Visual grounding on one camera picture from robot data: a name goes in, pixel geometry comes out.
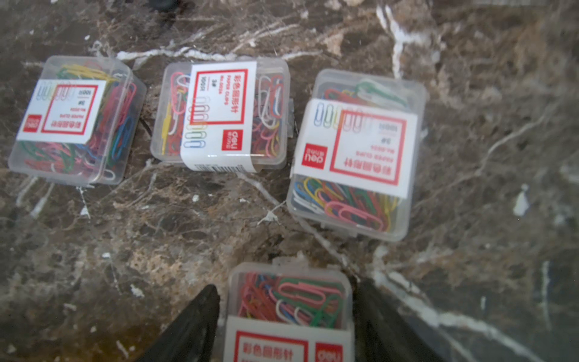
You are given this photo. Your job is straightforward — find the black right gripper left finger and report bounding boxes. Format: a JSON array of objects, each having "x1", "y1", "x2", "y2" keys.
[{"x1": 137, "y1": 284, "x2": 220, "y2": 362}]

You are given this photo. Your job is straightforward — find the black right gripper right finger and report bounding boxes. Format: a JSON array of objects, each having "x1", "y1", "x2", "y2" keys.
[{"x1": 354, "y1": 280, "x2": 443, "y2": 362}]

